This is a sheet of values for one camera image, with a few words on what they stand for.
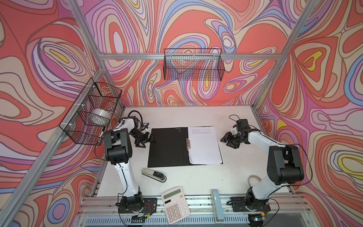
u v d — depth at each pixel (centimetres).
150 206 73
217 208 71
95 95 74
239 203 74
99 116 70
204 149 94
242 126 76
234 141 81
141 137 88
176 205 72
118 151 55
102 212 73
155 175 80
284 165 47
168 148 96
